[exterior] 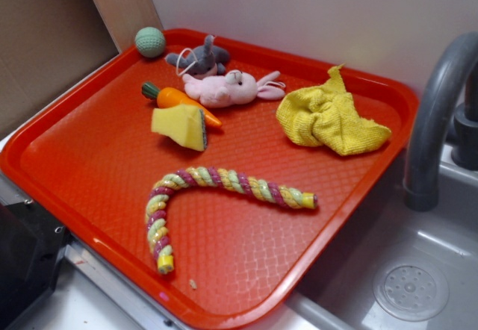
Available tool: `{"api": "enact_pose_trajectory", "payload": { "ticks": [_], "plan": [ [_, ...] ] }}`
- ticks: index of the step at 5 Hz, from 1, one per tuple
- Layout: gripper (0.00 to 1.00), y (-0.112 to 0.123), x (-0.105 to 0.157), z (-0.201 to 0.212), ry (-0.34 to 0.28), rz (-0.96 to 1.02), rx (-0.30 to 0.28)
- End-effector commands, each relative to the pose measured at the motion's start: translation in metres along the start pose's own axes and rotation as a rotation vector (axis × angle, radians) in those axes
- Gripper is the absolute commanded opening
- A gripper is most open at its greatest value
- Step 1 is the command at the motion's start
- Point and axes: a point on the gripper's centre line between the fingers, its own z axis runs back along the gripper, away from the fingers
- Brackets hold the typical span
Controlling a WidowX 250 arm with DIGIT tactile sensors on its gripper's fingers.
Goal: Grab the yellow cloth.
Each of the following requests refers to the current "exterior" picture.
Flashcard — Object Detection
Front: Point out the yellow cloth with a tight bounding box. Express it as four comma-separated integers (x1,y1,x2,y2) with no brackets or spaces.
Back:
276,65,392,156

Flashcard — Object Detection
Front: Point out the red plastic tray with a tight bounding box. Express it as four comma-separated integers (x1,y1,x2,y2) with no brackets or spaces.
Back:
1,48,418,329

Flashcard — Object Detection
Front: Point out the yellow sponge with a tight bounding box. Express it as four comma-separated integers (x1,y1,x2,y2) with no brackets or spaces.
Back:
151,105,207,152

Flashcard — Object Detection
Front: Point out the pink plush bunny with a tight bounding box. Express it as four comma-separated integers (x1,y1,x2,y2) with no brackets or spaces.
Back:
181,70,285,108

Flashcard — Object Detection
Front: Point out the orange toy carrot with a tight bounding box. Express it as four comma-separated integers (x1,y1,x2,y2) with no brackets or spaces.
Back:
141,81,223,128

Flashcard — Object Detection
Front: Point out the grey plush toy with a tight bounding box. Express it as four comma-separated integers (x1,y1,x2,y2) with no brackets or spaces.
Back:
165,34,230,79

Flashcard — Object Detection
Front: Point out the green rubber ball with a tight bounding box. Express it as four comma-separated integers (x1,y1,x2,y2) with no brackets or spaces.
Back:
134,27,166,58

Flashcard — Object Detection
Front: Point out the wooden board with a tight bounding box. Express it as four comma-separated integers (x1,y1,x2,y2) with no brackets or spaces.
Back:
93,0,163,52

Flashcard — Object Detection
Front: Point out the grey sink basin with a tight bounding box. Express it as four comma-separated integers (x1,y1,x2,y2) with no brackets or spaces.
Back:
287,143,477,329

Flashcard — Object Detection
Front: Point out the sink drain strainer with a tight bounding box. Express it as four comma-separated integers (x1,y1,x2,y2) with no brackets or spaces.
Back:
373,261,450,322

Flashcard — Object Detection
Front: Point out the grey faucet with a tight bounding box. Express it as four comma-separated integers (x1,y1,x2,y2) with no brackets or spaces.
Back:
403,31,477,211

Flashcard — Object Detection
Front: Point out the multicolour braided rope toy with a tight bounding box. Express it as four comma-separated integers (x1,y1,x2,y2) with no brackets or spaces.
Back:
145,166,318,275

